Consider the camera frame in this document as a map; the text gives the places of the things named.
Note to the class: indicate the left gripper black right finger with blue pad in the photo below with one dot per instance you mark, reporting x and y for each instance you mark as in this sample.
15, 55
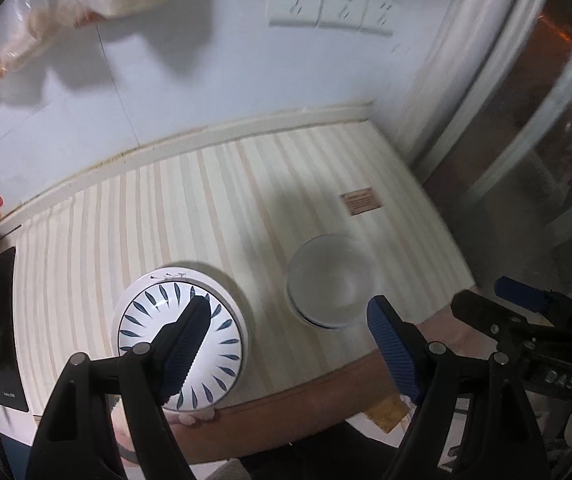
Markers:
501, 438

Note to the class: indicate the white wall socket panel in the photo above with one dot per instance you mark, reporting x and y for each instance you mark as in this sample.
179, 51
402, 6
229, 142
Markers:
371, 16

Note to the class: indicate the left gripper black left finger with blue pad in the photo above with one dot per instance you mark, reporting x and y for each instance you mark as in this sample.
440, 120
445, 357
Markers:
75, 437

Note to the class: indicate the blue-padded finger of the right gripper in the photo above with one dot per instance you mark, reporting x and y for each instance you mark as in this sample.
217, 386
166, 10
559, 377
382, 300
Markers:
531, 298

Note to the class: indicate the white bowl blue leaf pattern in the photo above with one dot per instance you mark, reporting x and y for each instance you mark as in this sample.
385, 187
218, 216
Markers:
195, 329

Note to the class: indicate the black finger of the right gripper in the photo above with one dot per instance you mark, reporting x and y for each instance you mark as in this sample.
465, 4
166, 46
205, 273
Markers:
511, 331

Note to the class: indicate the plain white bowl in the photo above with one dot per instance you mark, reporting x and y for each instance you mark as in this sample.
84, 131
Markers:
329, 281

